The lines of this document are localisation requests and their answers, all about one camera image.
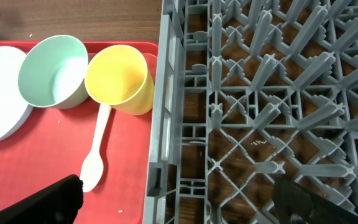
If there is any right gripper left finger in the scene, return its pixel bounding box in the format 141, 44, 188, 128
0, 174, 84, 224

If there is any white plastic spoon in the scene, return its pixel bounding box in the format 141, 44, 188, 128
80, 104, 111, 192

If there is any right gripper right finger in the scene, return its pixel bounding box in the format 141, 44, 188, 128
272, 179, 358, 224

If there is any yellow plastic cup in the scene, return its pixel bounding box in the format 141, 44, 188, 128
85, 45, 155, 116

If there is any grey dishwasher rack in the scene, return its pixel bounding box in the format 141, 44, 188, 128
141, 1, 358, 223

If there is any mint green bowl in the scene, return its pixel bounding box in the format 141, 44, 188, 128
18, 35, 89, 109

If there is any light blue plate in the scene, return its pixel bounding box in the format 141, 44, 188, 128
0, 46, 33, 141

